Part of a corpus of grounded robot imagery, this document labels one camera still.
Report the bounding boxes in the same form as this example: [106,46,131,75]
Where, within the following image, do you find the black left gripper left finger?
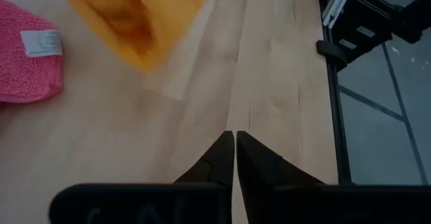
[174,130,236,224]

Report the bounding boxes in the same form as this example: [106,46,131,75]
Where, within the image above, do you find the silver metal bracket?
[322,0,357,29]

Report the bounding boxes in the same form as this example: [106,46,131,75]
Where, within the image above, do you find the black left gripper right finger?
[236,130,324,224]

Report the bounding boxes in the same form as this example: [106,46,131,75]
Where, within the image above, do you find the pink microfiber towel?
[0,0,65,104]

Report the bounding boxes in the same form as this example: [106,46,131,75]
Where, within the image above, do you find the orange microfiber towel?
[53,0,216,73]

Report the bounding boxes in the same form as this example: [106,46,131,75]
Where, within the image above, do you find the black table clamp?
[316,39,348,71]

